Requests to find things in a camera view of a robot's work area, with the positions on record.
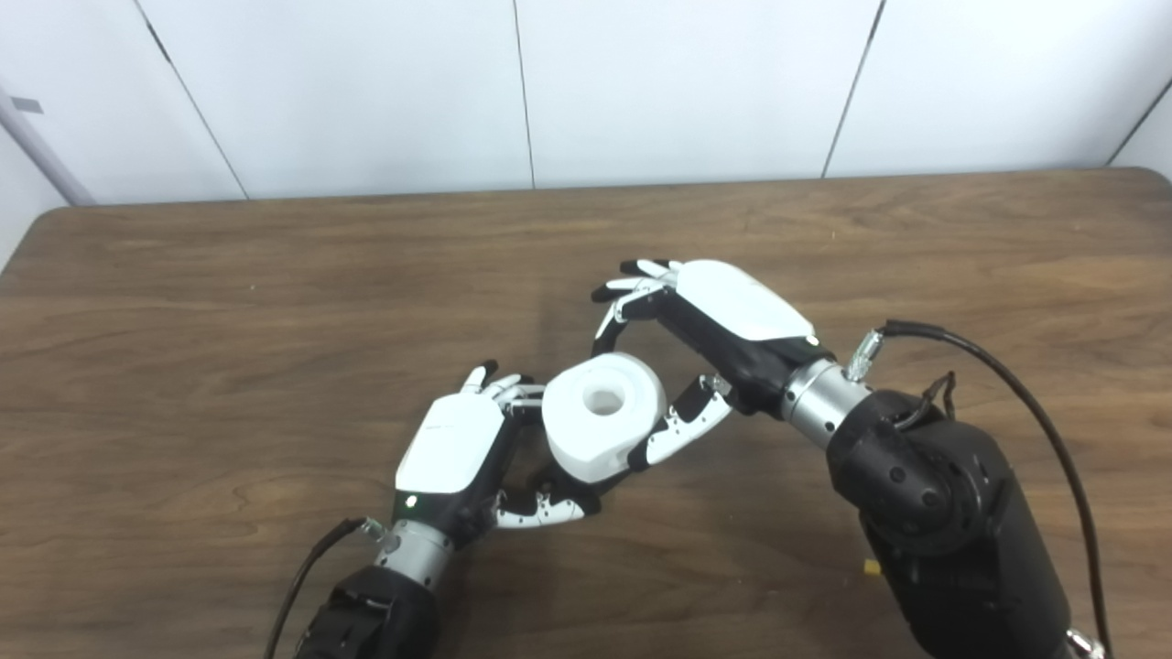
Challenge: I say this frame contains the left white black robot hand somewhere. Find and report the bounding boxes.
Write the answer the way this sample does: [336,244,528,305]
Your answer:
[394,360,587,550]

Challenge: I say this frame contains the grey wall corner post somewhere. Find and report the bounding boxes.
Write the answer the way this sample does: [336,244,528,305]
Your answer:
[0,87,97,207]

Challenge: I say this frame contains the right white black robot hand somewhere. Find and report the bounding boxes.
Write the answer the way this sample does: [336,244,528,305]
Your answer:
[591,258,836,472]

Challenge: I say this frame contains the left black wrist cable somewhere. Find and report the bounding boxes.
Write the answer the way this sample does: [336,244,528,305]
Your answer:
[264,517,385,659]

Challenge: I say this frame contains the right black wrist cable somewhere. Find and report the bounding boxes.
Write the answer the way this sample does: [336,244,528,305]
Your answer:
[847,319,1113,659]

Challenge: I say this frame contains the round white plastic piece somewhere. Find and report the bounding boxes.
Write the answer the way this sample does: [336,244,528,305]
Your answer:
[541,352,668,484]

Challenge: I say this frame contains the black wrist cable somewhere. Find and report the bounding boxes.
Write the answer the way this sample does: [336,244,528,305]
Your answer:
[847,319,1113,659]
[264,517,385,659]

